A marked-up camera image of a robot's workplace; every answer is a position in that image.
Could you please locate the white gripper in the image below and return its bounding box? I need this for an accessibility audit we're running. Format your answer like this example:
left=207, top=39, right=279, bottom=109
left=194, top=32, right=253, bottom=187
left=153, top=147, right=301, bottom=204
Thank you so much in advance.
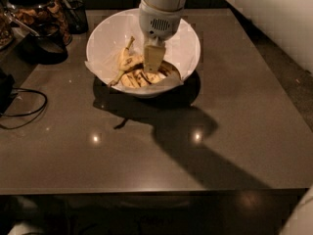
left=139, top=0, right=182, bottom=72

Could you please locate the spotted yellow banana bunch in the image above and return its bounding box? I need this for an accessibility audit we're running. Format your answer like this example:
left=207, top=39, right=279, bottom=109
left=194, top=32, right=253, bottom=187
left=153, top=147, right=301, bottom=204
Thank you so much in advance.
left=108, top=36, right=180, bottom=88

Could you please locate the white bowl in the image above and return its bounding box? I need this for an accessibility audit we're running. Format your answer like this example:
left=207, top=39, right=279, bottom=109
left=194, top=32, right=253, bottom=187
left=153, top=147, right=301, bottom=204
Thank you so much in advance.
left=85, top=7, right=201, bottom=99

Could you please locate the white paper liner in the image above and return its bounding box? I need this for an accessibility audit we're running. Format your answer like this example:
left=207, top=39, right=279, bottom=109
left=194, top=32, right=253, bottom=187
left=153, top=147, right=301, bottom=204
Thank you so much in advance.
left=83, top=10, right=196, bottom=95

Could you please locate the black mesh pen holder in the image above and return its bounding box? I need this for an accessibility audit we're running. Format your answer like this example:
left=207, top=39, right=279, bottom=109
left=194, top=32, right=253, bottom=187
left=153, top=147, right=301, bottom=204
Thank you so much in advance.
left=64, top=1, right=88, bottom=34

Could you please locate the glass jar with black lid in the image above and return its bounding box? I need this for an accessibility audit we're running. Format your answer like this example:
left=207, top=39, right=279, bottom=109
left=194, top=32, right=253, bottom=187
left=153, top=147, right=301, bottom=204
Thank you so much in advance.
left=7, top=0, right=71, bottom=45

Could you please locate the black device at left edge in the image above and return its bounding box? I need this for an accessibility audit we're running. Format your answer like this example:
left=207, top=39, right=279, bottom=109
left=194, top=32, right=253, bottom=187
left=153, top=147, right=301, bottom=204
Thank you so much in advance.
left=0, top=70, right=15, bottom=113

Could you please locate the glass jar at left edge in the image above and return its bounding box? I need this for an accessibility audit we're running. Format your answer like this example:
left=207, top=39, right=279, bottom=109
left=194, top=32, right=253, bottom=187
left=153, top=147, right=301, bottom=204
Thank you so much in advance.
left=0, top=1, right=14, bottom=50

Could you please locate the black cable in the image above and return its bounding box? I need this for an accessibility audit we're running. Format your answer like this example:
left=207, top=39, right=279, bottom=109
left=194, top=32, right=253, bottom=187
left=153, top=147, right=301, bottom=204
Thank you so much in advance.
left=0, top=87, right=48, bottom=131

